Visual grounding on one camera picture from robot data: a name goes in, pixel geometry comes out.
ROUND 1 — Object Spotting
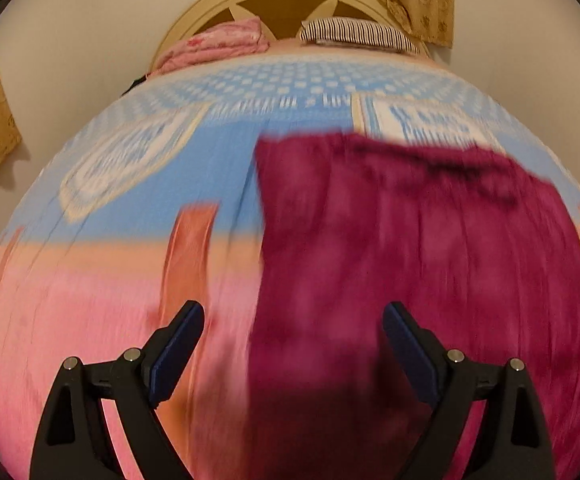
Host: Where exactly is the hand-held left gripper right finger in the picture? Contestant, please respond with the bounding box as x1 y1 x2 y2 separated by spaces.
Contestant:
382 301 556 480

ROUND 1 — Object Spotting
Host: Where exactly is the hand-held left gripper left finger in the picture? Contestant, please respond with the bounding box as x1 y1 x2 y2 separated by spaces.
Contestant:
29 300 205 480

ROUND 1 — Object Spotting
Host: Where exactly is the magenta quilted puffer jacket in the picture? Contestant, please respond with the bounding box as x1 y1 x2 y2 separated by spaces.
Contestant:
242 131 580 480

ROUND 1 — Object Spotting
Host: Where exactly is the bed with colourful cover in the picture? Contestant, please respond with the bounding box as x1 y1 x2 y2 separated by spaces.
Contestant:
0 42 580 480

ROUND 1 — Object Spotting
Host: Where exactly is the black cloth item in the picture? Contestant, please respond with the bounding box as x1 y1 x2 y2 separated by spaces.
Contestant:
121 74 149 96

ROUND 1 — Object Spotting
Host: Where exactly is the pink folded floral blanket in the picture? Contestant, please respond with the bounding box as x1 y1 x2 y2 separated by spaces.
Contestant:
151 16 271 75

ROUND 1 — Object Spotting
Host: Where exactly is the beige floral curtain behind headboard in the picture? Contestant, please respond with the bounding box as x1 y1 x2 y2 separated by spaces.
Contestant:
240 0 456 50

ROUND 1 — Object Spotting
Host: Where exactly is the striped pillow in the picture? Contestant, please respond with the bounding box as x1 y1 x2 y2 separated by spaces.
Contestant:
300 16 421 56

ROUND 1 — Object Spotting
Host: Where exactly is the cream wooden bed headboard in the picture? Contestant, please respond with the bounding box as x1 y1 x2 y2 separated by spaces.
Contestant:
151 0 428 68

